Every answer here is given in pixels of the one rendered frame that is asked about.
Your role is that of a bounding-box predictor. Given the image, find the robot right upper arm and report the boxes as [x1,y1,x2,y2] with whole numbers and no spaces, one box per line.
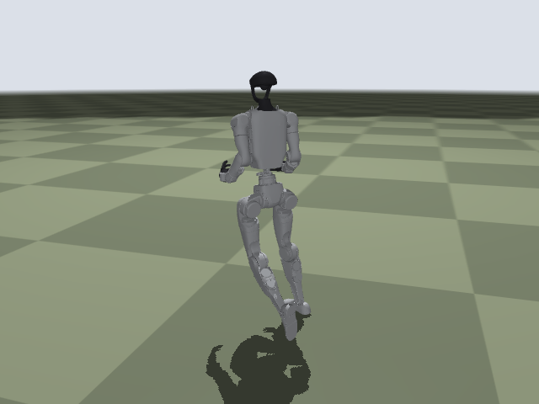
[284,111,301,162]

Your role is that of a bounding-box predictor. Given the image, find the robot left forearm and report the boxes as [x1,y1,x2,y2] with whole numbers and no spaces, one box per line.
[220,154,244,183]

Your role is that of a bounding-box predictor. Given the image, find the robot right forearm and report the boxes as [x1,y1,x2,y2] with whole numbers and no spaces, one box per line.
[281,152,302,173]

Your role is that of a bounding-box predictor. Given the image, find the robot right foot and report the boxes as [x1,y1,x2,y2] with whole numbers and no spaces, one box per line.
[284,299,311,315]

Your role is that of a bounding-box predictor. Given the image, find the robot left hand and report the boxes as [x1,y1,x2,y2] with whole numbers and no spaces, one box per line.
[219,160,231,177]

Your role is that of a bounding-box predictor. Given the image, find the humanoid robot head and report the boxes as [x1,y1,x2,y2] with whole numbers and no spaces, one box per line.
[249,71,278,111]

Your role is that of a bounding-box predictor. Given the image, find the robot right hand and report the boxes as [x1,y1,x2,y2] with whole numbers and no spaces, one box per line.
[270,161,286,172]

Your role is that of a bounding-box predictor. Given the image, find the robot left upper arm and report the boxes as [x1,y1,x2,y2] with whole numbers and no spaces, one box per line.
[231,112,253,167]

